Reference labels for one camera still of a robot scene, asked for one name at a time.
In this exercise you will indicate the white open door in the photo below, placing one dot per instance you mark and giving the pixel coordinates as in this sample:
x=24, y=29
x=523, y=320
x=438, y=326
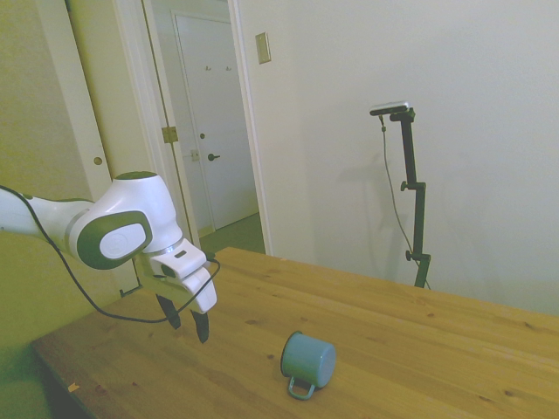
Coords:
x=122, y=87

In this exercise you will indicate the grey camera on stand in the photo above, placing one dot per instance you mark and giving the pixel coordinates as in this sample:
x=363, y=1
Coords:
x=390, y=107

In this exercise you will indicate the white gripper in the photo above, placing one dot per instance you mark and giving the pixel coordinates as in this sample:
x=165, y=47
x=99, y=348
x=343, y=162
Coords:
x=185, y=270

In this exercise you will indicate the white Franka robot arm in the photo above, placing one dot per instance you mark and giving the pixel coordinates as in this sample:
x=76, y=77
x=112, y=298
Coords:
x=131, y=196

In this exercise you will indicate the brass round door knob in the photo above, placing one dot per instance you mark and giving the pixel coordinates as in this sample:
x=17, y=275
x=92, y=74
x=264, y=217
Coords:
x=98, y=161

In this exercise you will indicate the beige wall switch plate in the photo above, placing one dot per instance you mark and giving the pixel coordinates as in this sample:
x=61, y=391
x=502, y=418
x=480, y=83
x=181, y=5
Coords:
x=263, y=48

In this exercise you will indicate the brass door hinge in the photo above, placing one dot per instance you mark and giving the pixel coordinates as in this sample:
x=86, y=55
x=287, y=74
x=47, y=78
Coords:
x=169, y=134

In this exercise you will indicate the teal enamel mug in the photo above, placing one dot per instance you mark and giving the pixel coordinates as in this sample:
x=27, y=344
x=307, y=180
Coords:
x=308, y=360

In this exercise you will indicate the black camera stand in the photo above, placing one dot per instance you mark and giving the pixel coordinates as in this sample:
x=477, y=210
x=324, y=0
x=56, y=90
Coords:
x=415, y=205
x=390, y=192

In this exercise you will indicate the white hallway door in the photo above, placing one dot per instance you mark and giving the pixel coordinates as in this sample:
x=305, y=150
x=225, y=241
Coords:
x=218, y=100

